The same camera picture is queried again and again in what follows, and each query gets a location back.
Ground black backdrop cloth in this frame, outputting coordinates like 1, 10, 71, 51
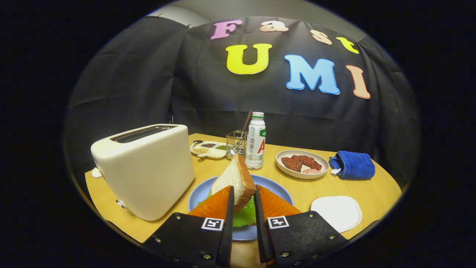
64, 16, 420, 186

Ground white plastic drink bottle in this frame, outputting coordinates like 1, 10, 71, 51
244, 112, 267, 170

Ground metal wire utensil holder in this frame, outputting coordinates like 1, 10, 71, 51
226, 130, 248, 159

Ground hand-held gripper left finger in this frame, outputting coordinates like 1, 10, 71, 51
141, 186, 235, 268

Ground toasted bread slice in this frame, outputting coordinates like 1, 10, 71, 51
211, 154, 257, 213

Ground white toaster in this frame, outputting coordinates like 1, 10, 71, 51
91, 124, 195, 221

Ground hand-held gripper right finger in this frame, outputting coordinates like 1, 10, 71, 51
254, 185, 350, 266

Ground beige round plate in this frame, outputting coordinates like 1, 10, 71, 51
276, 150, 330, 180

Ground white square plate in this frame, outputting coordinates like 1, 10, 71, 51
311, 196, 363, 234

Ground white divided condiment dish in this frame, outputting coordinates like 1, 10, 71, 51
190, 140, 228, 160

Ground blue round plate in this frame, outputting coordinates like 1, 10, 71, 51
187, 174, 294, 241

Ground blue folded towel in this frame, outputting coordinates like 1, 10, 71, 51
329, 151, 376, 181

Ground brown meat piece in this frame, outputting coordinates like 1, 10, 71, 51
281, 157, 302, 173
292, 155, 323, 171

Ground green lettuce leaf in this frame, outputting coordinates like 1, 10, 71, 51
197, 189, 258, 228

